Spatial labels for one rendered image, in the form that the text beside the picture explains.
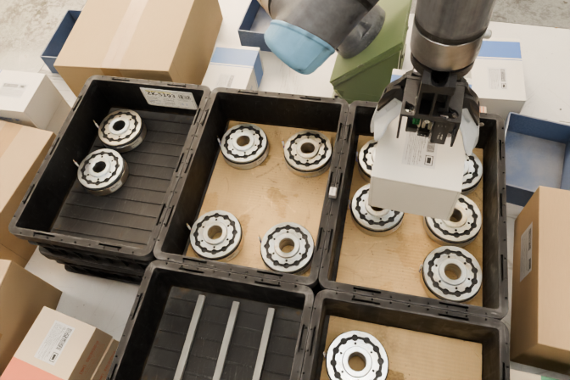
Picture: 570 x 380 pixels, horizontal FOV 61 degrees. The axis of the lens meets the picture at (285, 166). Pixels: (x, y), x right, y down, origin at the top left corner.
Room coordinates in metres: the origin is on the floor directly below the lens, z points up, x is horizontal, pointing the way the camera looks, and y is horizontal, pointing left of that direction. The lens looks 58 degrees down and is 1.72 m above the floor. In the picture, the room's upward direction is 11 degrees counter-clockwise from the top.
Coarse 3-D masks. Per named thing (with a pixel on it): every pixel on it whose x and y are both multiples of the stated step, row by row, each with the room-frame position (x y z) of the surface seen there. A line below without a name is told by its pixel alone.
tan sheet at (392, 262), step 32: (480, 160) 0.48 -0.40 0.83; (352, 192) 0.46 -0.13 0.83; (480, 192) 0.41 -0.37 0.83; (352, 224) 0.39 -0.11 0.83; (416, 224) 0.36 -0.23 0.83; (352, 256) 0.33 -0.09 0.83; (384, 256) 0.31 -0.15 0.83; (416, 256) 0.30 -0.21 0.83; (480, 256) 0.28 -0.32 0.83; (384, 288) 0.25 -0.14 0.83; (416, 288) 0.24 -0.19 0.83; (480, 288) 0.22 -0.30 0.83
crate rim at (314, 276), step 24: (216, 96) 0.70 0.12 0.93; (264, 96) 0.67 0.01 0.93; (288, 96) 0.66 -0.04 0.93; (312, 96) 0.65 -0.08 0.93; (192, 144) 0.59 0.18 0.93; (336, 144) 0.52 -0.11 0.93; (336, 168) 0.47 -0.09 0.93; (168, 216) 0.43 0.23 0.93; (192, 264) 0.33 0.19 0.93; (216, 264) 0.32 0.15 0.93; (312, 264) 0.29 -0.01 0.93
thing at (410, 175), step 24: (384, 144) 0.37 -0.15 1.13; (408, 144) 0.36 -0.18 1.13; (432, 144) 0.35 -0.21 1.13; (456, 144) 0.34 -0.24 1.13; (384, 168) 0.33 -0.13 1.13; (408, 168) 0.32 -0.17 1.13; (432, 168) 0.32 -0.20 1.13; (456, 168) 0.31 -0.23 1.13; (384, 192) 0.31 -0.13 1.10; (408, 192) 0.30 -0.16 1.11; (432, 192) 0.29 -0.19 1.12; (456, 192) 0.27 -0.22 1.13; (432, 216) 0.28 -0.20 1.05
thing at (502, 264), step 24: (504, 144) 0.45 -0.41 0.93; (504, 168) 0.40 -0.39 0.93; (504, 192) 0.35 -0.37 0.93; (336, 216) 0.37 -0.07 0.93; (504, 216) 0.31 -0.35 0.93; (504, 240) 0.27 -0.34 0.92; (504, 264) 0.23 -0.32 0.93; (336, 288) 0.24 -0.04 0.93; (360, 288) 0.23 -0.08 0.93; (504, 288) 0.19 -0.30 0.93; (480, 312) 0.16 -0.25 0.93; (504, 312) 0.15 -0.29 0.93
